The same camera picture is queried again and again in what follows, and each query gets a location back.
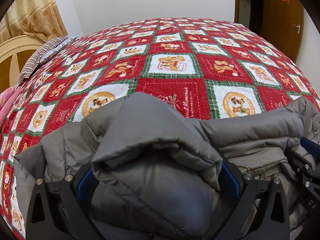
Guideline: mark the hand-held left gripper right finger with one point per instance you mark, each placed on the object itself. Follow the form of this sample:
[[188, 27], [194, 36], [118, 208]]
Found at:
[[230, 182]]

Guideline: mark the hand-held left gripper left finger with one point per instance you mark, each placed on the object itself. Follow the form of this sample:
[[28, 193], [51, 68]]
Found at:
[[84, 187]]

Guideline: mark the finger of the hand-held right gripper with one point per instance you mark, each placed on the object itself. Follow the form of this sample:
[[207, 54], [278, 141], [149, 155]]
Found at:
[[310, 147], [298, 162]]

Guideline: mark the grey puffer jacket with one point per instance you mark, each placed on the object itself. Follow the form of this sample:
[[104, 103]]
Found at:
[[155, 180]]

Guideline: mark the red printed blanket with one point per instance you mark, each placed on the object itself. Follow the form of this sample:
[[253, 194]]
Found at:
[[170, 85]]

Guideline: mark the pink folded quilt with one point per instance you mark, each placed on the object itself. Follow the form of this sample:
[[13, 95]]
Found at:
[[6, 102]]

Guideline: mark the brown wooden door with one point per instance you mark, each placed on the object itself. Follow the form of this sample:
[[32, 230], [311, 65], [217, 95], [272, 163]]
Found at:
[[277, 25]]

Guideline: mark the striped pillow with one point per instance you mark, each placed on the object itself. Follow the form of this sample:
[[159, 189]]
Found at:
[[42, 55]]

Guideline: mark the cream wooden headboard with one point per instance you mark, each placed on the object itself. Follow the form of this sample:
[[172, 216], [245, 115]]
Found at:
[[15, 62]]

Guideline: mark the beige patterned curtain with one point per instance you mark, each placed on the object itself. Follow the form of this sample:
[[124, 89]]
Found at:
[[37, 12]]

